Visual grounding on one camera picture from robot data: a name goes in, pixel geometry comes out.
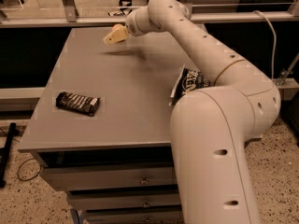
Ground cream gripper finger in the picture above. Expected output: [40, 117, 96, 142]
[103, 29, 124, 45]

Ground orange fruit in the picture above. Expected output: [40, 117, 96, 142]
[112, 24, 122, 31]

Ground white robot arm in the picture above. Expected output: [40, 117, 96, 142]
[104, 0, 281, 224]

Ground black rxbar chocolate bar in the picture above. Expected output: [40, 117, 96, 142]
[56, 91, 100, 117]

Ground grey metal railing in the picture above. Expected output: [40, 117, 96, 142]
[0, 0, 299, 28]

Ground blue chip bag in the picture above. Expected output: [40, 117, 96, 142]
[170, 66, 210, 105]

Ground grey drawer cabinet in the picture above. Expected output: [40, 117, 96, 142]
[17, 23, 263, 224]

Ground black floor stand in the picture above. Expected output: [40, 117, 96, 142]
[0, 122, 17, 188]

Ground black floor cable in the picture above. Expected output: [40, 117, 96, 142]
[16, 158, 42, 182]

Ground white cable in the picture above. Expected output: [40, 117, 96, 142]
[253, 10, 278, 81]

